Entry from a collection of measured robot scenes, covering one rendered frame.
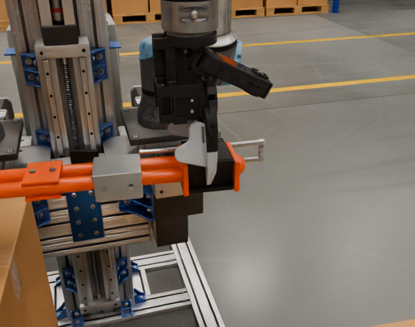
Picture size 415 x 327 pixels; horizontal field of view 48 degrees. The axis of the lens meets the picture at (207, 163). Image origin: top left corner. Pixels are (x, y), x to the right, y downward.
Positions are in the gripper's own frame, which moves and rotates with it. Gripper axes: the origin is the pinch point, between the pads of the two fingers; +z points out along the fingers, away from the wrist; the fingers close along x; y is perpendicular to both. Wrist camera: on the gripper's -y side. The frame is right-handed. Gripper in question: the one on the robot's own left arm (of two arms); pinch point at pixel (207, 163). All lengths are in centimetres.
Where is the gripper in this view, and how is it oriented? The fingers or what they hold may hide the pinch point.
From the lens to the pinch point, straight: 71.1
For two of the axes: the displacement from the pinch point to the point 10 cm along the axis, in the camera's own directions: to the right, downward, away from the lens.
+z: 0.1, 8.9, 4.6
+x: 1.8, 4.5, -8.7
